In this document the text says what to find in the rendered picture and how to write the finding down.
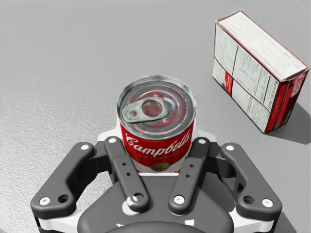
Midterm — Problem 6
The red and white can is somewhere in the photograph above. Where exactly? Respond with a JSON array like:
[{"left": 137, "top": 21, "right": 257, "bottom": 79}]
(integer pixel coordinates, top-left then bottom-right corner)
[{"left": 116, "top": 74, "right": 197, "bottom": 174}]

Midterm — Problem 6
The red carton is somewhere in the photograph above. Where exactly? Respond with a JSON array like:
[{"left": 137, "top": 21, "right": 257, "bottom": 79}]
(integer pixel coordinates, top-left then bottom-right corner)
[{"left": 212, "top": 9, "right": 311, "bottom": 134}]

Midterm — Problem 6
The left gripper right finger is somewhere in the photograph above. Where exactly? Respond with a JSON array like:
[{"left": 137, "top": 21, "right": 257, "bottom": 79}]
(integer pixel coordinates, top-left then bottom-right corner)
[{"left": 168, "top": 128, "right": 283, "bottom": 221}]

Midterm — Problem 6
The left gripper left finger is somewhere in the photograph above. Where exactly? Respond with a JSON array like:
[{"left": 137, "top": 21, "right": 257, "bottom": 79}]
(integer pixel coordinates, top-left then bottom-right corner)
[{"left": 30, "top": 122, "right": 151, "bottom": 218}]

